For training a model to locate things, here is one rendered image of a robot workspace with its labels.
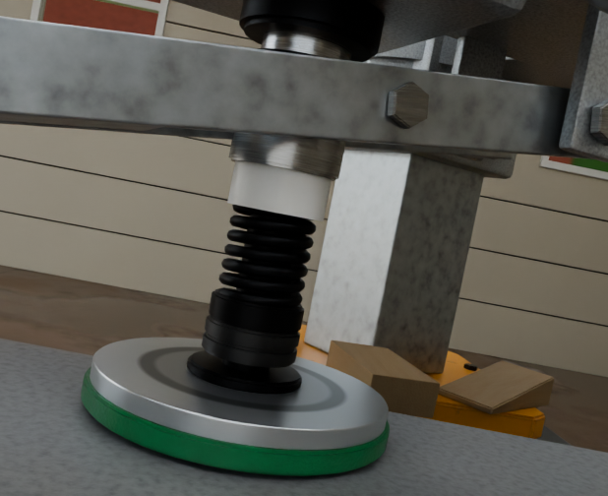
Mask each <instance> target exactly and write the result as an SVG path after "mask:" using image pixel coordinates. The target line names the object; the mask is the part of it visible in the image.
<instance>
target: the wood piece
mask: <svg viewBox="0 0 608 496"><path fill-rule="evenodd" d="M326 366H328V367H331V368H333V369H335V370H338V371H340V372H343V373H345V374H347V375H349V376H352V377H354V378H356V379H358V380H360V381H361V382H363V383H365V384H367V385H368V386H370V387H371V388H373V389H374V390H375V391H377V392H378V393H379V394H380V395H381V396H382V397H383V398H384V400H385V401H386V403H387V405H388V408H389V411H391V412H396V413H401V414H407V415H412V416H420V417H428V418H433V416H434V412H435V407H436V402H437V397H438V393H439V388H440V383H439V382H437V381H436V380H434V379H433V378H431V377H430V376H428V375H427V374H425V373H424V372H422V371H421V370H419V369H418V368H416V367H415V366H413V365H412V364H410V363H409V362H407V361H406V360H404V359H403V358H401V357H400V356H398V355H397V354H395V353H394V352H392V351H391V350H389V349H388V348H386V347H379V346H372V345H366V344H359V343H352V342H346V341H333V340H331V344H330V349H329V354H328V359H327V364H326Z"/></svg>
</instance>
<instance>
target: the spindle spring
mask: <svg viewBox="0 0 608 496"><path fill-rule="evenodd" d="M232 207H233V211H235V212H236V213H239V214H242V215H245V216H248V217H245V216H236V215H234V216H233V217H231V218H230V223H231V225H232V226H235V227H239V228H243V229H247V228H254V229H260V230H268V231H275V232H284V233H293V234H296V236H295V237H289V236H280V235H272V234H264V233H258V232H251V231H244V230H237V229H231V230H229V231H228V232H227V238H228V239H229V240H231V241H235V242H240V243H244V244H245V243H247V244H253V245H260V246H268V247H275V248H284V249H293V251H292V252H280V251H272V250H264V249H257V248H250V247H244V246H239V245H233V244H227V245H226V246H225V247H224V252H225V253H226V254H227V255H230V256H234V257H240V258H246V259H252V260H258V261H266V262H274V263H284V264H290V267H281V266H271V265H263V264H256V263H249V262H243V261H241V260H238V259H232V258H226V259H223V261H222V262H221V264H222V267H223V268H225V269H226V270H228V271H232V272H235V273H240V274H245V275H251V276H258V277H266V278H275V279H287V281H271V280H262V279H249V278H244V277H239V274H234V273H226V272H223V273H222V274H220V275H219V281H220V282H221V283H222V284H225V285H229V286H233V287H238V288H243V289H249V290H256V291H263V292H273V293H284V296H271V295H262V294H254V293H248V292H242V291H237V290H232V289H228V288H225V287H224V288H221V289H220V290H219V292H218V293H220V294H222V295H224V296H227V297H230V298H234V299H237V300H241V301H246V302H250V303H255V304H260V305H266V306H272V307H285V308H288V307H295V306H298V305H300V303H301V301H302V299H303V298H302V296H301V294H300V293H299V292H300V291H301V290H303V289H304V288H305V281H304V280H303V279H302V278H303V277H305V276H306V275H307V273H308V269H307V267H306V266H305V265H304V264H305V263H307V262H308V261H309V260H310V258H311V254H310V253H309V252H308V251H307V250H305V249H308V248H311V247H312V246H313V244H314V242H313V239H312V237H310V236H308V235H305V234H313V233H314V232H315V231H316V225H315V224H314V223H313V222H311V221H309V220H312V219H308V218H304V217H294V216H289V215H284V214H279V213H273V212H268V211H263V210H258V209H253V208H248V207H243V206H238V205H232ZM250 214H256V215H263V216H271V217H285V218H294V219H299V221H298V222H290V221H282V220H274V219H266V218H259V217H250Z"/></svg>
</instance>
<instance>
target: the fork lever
mask: <svg viewBox="0 0 608 496"><path fill-rule="evenodd" d="M570 91H571V89H568V88H560V87H552V86H545V85H537V84H530V83H522V82H514V81H506V80H498V79H490V78H482V77H475V76H467V75H460V74H452V73H444V72H436V71H428V70H420V69H412V68H405V67H398V66H390V65H382V64H374V63H366V62H358V61H350V60H342V59H335V58H328V57H320V56H312V55H304V54H296V53H288V52H280V51H272V50H266V49H258V48H250V47H242V46H234V45H226V44H218V43H210V42H202V41H196V40H188V39H180V38H172V37H164V36H156V35H148V34H140V33H132V32H125V31H111V30H103V29H95V28H87V27H79V26H71V25H63V24H56V23H48V22H41V21H33V20H25V19H17V18H9V17H1V16H0V123H1V124H15V125H29V126H43V127H57V128H71V129H85V130H99V131H113V132H127V133H141V134H155V135H169V136H183V137H197V138H211V139H224V140H232V136H233V133H246V134H260V135H273V136H286V137H299V138H312V139H326V140H339V141H346V143H345V147H346V148H351V149H364V150H379V151H393V152H407V153H421V154H434V155H462V156H476V157H490V158H503V159H511V158H513V155H514V154H523V155H548V156H561V157H574V158H588V159H593V158H590V157H586V156H583V155H577V154H573V153H569V152H566V151H563V150H562V149H560V148H559V142H560V137H561V133H562V128H563V123H564V119H565V114H566V109H567V105H568V100H569V95H570ZM590 133H591V134H592V135H593V136H594V137H595V138H596V139H597V140H598V141H599V142H601V143H602V144H603V145H604V146H608V98H607V99H605V100H604V101H602V102H601V103H599V104H597V105H596V106H594V107H592V117H591V127H590Z"/></svg>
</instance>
